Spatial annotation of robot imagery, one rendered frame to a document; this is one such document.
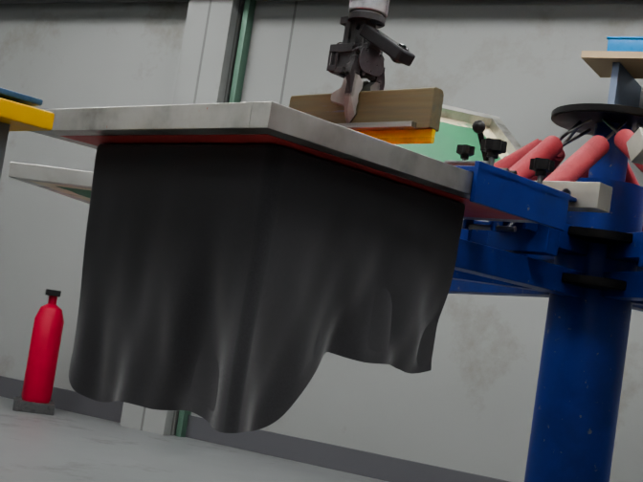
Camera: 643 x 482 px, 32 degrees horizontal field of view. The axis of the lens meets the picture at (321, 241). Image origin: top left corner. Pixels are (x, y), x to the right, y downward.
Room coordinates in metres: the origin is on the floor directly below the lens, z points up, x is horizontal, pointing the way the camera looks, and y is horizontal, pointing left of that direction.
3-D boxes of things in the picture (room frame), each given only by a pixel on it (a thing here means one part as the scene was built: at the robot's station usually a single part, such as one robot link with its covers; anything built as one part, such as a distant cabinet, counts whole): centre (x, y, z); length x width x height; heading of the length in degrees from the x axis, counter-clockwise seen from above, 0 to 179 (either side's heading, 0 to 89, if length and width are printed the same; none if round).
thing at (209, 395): (1.81, 0.24, 0.74); 0.45 x 0.03 x 0.43; 47
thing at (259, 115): (2.02, 0.04, 0.97); 0.79 x 0.58 x 0.04; 137
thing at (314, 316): (1.84, -0.07, 0.74); 0.46 x 0.04 x 0.42; 137
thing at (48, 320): (6.42, 1.45, 0.34); 0.31 x 0.30 x 0.68; 151
